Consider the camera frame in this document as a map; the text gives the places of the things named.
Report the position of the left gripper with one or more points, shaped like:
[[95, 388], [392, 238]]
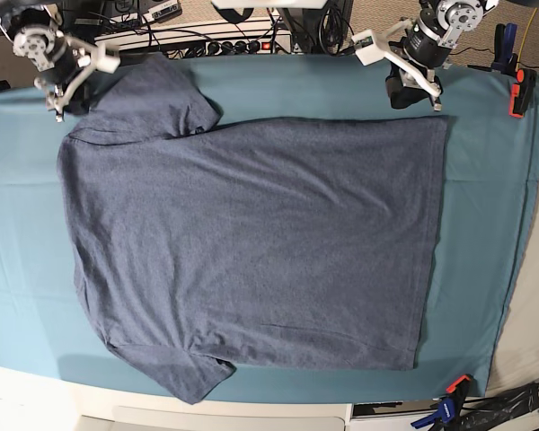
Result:
[[424, 46]]

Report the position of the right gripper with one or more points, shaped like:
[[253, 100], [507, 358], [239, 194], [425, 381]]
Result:
[[59, 61]]

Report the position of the blue-grey T-shirt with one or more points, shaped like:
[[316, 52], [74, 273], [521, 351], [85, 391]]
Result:
[[277, 242]]

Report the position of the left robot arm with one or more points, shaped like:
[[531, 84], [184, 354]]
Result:
[[463, 16]]

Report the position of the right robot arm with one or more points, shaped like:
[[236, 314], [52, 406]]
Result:
[[21, 21]]

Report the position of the blue clamp top right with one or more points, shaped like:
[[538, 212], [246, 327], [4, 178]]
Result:
[[504, 58]]

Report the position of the orange black clamp top right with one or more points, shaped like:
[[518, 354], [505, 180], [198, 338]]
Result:
[[521, 93]]

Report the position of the white power strip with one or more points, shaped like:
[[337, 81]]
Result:
[[279, 44]]

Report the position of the teal table cloth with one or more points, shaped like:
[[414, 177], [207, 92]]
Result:
[[491, 183]]

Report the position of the blue orange clamp bottom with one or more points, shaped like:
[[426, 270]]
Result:
[[448, 409]]

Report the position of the black plastic bag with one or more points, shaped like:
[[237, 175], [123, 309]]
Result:
[[507, 405]]

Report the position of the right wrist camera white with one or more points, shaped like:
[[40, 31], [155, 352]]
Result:
[[105, 59]]

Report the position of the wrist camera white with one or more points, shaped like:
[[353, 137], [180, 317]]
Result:
[[105, 59], [368, 47]]

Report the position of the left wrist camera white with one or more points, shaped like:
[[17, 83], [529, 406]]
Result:
[[368, 47]]

